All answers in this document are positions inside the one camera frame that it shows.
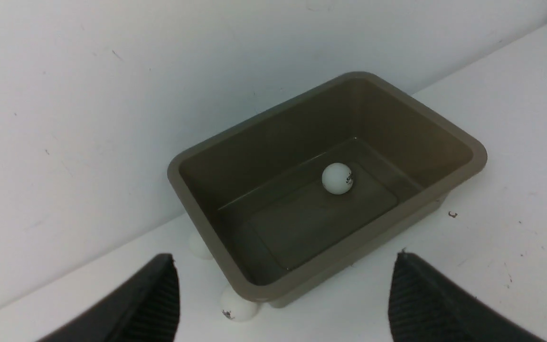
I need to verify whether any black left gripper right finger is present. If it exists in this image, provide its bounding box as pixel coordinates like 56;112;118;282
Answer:
387;251;541;342

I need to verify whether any tan plastic bin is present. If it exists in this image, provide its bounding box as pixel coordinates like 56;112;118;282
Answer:
167;72;488;308

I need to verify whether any white table-tennis ball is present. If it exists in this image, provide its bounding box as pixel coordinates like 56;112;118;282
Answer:
220;285;260;323
321;162;354;195

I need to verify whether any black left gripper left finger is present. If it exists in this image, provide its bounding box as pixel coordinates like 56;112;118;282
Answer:
41;253;180;342

